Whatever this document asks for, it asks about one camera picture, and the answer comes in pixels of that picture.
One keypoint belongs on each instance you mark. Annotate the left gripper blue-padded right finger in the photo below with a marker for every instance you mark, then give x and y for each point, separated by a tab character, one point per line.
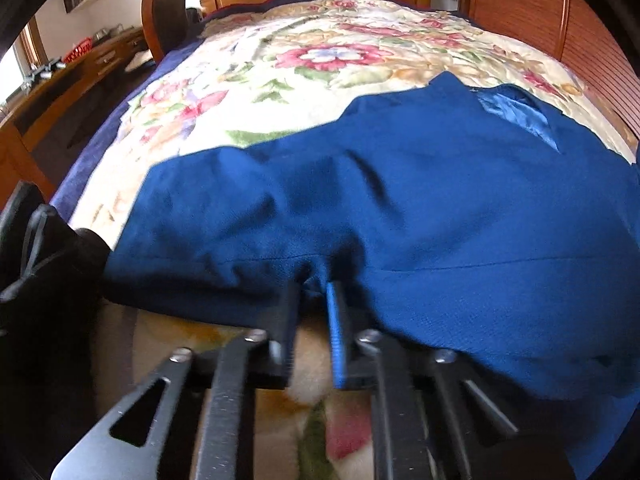
433	415

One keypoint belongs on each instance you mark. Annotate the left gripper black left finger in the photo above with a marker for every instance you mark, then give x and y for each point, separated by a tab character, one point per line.
193	417

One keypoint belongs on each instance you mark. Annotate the blue suit jacket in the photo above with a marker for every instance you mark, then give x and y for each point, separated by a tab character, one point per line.
480	220

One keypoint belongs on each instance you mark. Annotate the black clothing pile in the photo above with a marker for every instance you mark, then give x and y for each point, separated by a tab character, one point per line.
50	293

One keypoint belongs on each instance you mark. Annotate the wooden desk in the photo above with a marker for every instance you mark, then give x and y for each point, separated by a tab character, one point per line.
44	130

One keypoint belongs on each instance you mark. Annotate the floral bed blanket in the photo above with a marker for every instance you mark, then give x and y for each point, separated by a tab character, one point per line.
257	76

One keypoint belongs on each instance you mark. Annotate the black device on desk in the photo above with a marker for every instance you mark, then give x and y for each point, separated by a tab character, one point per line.
42	73

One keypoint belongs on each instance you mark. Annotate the red basket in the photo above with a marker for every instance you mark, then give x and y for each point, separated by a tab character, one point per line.
79	50

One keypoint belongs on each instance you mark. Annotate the dark wooden chair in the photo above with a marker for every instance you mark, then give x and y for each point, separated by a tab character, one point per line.
165	25

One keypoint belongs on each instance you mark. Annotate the wooden louvered wardrobe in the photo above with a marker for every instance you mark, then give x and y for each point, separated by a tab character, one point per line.
571	32

